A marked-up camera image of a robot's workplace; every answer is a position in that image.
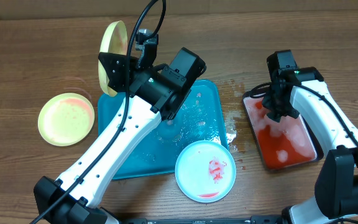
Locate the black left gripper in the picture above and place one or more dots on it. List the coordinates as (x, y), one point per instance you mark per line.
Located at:
(117, 79)

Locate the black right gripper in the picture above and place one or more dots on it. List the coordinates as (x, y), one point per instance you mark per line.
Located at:
(269, 104)

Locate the yellow plate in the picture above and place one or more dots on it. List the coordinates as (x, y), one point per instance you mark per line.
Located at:
(114, 41)
(66, 119)

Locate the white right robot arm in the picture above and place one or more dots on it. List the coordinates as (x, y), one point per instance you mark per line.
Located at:
(294, 92)

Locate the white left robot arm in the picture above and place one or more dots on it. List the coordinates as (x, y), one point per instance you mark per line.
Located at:
(154, 93)

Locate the black tray with red water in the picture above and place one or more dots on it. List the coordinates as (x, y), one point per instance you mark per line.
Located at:
(282, 144)

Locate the teal plastic tray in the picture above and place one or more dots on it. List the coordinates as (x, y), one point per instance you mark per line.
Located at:
(200, 118)

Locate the light blue plate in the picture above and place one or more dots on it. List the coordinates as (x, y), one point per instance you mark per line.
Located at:
(205, 171)

